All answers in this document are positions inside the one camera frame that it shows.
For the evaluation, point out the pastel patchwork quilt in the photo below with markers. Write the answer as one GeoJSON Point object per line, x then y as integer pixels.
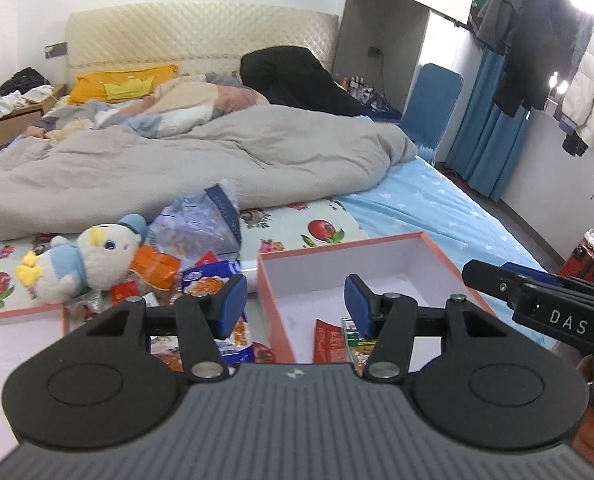
{"type": "Point", "coordinates": [187, 105]}

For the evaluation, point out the plush duck toy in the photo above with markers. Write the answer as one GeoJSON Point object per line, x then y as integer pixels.
{"type": "Point", "coordinates": [102, 260]}

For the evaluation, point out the grey wall switch panel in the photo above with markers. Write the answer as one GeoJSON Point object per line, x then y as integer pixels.
{"type": "Point", "coordinates": [56, 50]}

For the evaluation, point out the cardboard nightstand box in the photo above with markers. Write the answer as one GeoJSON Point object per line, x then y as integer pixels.
{"type": "Point", "coordinates": [17, 127]}

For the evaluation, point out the grey striped jacket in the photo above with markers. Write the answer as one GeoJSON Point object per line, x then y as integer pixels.
{"type": "Point", "coordinates": [499, 10]}

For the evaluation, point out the clear snack packet white label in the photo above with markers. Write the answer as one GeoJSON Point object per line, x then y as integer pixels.
{"type": "Point", "coordinates": [164, 352]}

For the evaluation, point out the floral bed mat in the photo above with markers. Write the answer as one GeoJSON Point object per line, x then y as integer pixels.
{"type": "Point", "coordinates": [297, 227]}

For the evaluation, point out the blue tray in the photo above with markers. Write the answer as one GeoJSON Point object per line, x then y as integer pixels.
{"type": "Point", "coordinates": [384, 112]}

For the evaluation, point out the green orange snack packet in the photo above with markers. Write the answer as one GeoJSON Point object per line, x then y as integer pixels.
{"type": "Point", "coordinates": [359, 350]}

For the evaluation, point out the purple tissue pack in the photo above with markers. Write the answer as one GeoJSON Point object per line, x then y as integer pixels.
{"type": "Point", "coordinates": [197, 225]}

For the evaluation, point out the red snack packet white print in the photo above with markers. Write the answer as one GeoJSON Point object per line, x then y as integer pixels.
{"type": "Point", "coordinates": [207, 258]}

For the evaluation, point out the blue covered chair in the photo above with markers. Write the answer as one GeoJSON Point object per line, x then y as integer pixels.
{"type": "Point", "coordinates": [432, 105]}

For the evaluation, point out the red suitcase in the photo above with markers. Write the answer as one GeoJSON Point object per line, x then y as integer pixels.
{"type": "Point", "coordinates": [584, 260]}

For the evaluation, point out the white puffer jacket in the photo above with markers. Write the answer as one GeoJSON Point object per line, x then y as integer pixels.
{"type": "Point", "coordinates": [592, 90]}

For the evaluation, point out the cream padded headboard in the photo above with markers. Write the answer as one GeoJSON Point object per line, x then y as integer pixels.
{"type": "Point", "coordinates": [202, 35]}

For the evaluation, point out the long black coat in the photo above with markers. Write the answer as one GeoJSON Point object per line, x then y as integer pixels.
{"type": "Point", "coordinates": [537, 50]}

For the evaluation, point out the pink box lid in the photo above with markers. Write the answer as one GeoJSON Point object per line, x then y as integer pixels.
{"type": "Point", "coordinates": [7, 360]}

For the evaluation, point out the black down jacket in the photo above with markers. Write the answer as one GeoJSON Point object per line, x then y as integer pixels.
{"type": "Point", "coordinates": [287, 75]}

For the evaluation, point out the yellow pillow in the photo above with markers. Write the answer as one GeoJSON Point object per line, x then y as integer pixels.
{"type": "Point", "coordinates": [127, 82]}

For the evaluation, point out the red yellow snack packet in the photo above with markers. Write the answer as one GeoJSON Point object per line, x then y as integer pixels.
{"type": "Point", "coordinates": [124, 293]}

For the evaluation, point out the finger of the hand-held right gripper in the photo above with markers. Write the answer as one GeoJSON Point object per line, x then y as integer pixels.
{"type": "Point", "coordinates": [492, 277]}
{"type": "Point", "coordinates": [532, 272]}

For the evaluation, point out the pink cardboard box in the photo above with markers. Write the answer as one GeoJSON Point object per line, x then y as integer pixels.
{"type": "Point", "coordinates": [377, 260]}

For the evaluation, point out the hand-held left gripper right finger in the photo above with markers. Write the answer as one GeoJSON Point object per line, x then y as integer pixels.
{"type": "Point", "coordinates": [357, 305]}

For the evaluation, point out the pile of clothes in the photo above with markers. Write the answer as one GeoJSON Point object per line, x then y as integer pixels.
{"type": "Point", "coordinates": [19, 87]}

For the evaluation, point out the group of cosmetic bottles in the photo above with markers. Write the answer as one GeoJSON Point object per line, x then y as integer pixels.
{"type": "Point", "coordinates": [359, 87]}

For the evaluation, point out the grey duvet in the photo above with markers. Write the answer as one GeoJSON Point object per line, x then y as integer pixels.
{"type": "Point", "coordinates": [227, 160]}

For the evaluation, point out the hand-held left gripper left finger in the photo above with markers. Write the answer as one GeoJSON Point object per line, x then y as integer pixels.
{"type": "Point", "coordinates": [232, 305]}

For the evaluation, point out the blue curtain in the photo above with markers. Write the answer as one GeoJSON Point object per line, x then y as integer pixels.
{"type": "Point", "coordinates": [482, 130]}

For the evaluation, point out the blue snack packet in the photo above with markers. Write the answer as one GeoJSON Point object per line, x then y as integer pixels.
{"type": "Point", "coordinates": [202, 285]}

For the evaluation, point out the dark red snack packet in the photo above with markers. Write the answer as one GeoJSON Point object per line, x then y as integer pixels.
{"type": "Point", "coordinates": [329, 340]}

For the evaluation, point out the grey built-in cabinet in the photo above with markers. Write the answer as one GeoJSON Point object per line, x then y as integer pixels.
{"type": "Point", "coordinates": [377, 15]}

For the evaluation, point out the blue star bed sheet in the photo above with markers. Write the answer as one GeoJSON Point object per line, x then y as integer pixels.
{"type": "Point", "coordinates": [427, 210]}

